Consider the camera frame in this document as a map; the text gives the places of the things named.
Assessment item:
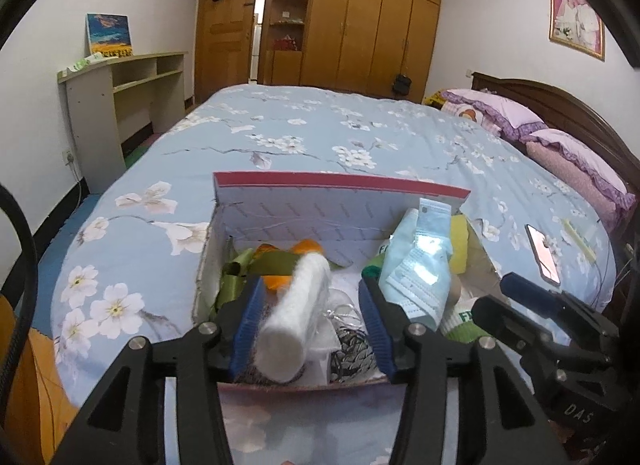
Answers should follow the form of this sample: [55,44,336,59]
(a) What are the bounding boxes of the wall power outlet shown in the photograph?
[63,150,75,166]

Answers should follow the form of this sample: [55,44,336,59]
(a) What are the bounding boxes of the tan round plush ball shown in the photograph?
[446,274,462,308]

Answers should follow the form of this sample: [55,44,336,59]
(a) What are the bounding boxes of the black cable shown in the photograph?
[0,183,40,411]

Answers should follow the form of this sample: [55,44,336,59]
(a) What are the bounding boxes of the smartphone on bed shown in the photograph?
[525,224,561,287]

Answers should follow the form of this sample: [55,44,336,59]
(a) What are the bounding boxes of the pink cardboard box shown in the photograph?
[191,170,504,391]

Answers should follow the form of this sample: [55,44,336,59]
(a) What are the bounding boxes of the yellow white comb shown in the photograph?
[561,219,597,265]

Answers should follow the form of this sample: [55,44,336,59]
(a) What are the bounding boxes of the blue landscape picture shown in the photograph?
[86,13,132,58]

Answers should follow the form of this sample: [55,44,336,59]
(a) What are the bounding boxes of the light blue mask pack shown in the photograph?
[378,197,452,331]

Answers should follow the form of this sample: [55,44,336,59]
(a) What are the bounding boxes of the wooden wardrobe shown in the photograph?
[247,0,442,103]

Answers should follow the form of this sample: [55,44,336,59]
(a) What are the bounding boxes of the black wave pattern pouch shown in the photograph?
[329,327,376,384]

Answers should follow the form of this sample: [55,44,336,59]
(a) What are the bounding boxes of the dark wooden headboard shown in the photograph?
[472,72,640,190]

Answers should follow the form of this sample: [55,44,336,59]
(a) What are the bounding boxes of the wooden door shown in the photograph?
[194,0,255,103]

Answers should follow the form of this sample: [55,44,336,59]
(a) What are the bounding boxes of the white bone plush toy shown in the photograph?
[303,289,364,387]

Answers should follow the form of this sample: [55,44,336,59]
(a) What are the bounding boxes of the blue floral bedspread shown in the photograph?
[51,84,616,464]

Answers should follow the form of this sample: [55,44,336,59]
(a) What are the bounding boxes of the framed wall photo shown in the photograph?
[549,0,605,62]

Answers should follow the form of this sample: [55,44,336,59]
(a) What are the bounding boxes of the beige shelf desk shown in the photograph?
[58,51,186,194]

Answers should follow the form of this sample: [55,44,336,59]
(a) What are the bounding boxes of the orange cloth bundle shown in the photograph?
[248,240,323,294]

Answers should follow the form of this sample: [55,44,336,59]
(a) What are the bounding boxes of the green white box on desk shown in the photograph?
[58,53,110,80]

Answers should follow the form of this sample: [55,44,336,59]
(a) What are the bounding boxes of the white towel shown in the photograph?
[254,253,331,383]

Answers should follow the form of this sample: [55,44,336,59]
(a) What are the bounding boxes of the near pink pillow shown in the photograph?
[522,128,637,232]

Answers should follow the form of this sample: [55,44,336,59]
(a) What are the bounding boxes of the far purple pillow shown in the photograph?
[440,89,548,142]

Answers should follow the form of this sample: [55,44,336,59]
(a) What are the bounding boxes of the black bag on floor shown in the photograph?
[392,74,412,98]

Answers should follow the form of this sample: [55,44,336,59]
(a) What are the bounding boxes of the green white sock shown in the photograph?
[361,240,399,283]
[439,298,486,344]

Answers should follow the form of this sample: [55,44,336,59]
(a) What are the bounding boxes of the yellow sponge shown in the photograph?
[449,214,469,274]

